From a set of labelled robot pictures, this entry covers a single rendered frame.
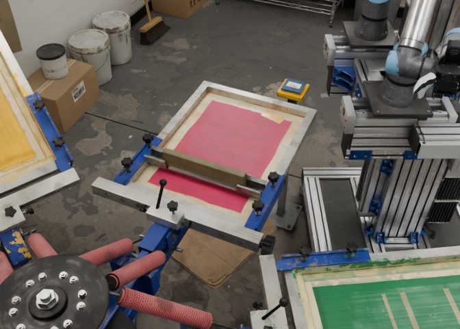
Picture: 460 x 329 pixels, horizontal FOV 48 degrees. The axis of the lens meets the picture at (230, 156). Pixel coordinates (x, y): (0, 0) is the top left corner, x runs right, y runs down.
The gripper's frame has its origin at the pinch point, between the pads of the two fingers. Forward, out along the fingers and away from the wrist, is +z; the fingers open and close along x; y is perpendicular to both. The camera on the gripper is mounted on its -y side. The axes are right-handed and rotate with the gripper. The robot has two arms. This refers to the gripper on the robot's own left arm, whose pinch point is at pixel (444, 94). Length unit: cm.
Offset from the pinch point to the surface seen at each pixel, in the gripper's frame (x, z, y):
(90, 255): 87, 52, 36
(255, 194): 61, -8, 60
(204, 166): 82, -9, 52
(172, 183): 96, -4, 60
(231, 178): 71, -9, 55
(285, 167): 56, -28, 62
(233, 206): 69, -3, 63
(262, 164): 67, -29, 64
